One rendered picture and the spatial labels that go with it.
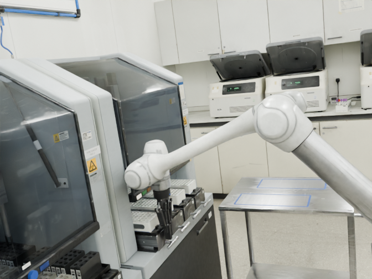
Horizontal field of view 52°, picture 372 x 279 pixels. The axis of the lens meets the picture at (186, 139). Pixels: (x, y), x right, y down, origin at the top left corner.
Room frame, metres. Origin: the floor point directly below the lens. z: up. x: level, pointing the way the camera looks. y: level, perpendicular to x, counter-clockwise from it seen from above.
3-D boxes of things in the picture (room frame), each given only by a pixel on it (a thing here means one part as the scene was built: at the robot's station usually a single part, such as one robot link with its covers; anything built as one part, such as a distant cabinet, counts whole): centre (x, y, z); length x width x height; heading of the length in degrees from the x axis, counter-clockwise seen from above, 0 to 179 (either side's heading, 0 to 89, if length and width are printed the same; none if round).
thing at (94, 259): (1.24, 0.40, 0.85); 0.12 x 0.02 x 0.06; 155
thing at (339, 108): (3.46, -1.49, 0.93); 0.30 x 0.10 x 0.06; 149
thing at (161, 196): (1.56, 0.13, 0.96); 0.08 x 0.07 x 0.09; 155
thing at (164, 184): (1.56, 0.13, 1.03); 0.09 x 0.09 x 0.06
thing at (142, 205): (1.79, 0.26, 0.83); 0.30 x 0.10 x 0.06; 65
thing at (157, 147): (1.55, 0.14, 1.14); 0.13 x 0.11 x 0.16; 159
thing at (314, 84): (3.82, -1.19, 1.24); 0.62 x 0.56 x 0.69; 156
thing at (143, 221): (1.65, 0.32, 0.83); 0.30 x 0.10 x 0.06; 65
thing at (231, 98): (4.06, -0.66, 1.22); 0.62 x 0.56 x 0.64; 153
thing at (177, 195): (1.93, 0.20, 0.83); 0.30 x 0.10 x 0.06; 65
